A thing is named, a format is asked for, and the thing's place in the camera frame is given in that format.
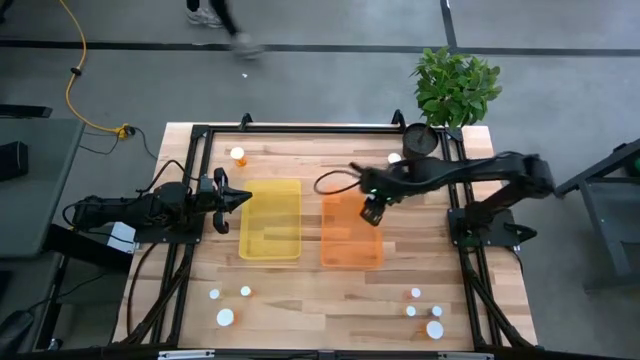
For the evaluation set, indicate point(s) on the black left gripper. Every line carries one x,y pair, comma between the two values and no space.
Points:
205,202

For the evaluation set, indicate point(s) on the black flat bar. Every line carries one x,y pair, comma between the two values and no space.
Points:
25,111

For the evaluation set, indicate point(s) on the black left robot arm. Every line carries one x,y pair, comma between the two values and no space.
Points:
150,205

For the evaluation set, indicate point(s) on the silver ridged bracket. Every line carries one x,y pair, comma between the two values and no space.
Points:
465,356
185,355

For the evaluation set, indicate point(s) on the person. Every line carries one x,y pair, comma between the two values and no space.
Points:
204,16

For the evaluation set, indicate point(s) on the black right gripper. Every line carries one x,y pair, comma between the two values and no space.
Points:
372,212

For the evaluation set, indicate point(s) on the black box on desk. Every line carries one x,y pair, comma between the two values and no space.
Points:
12,160

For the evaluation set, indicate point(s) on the orange translucent plastic bin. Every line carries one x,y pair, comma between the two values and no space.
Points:
345,240

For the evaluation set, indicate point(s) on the dark grey metal table frame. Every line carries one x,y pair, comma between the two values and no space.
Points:
607,235

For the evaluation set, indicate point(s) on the black bag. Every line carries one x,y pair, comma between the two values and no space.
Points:
15,327

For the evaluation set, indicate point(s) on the white box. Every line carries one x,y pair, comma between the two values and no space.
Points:
122,237

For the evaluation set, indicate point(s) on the black angled beam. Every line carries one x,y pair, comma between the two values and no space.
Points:
85,248

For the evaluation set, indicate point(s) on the white small cap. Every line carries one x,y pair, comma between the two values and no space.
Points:
214,294

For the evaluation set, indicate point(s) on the grey desk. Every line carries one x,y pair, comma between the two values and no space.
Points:
35,200

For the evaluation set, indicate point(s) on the green plant in black pot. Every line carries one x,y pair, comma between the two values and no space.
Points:
452,90

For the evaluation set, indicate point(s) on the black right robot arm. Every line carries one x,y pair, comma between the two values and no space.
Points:
500,170

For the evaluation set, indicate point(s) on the yellow translucent plastic bin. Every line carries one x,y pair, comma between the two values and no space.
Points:
270,225

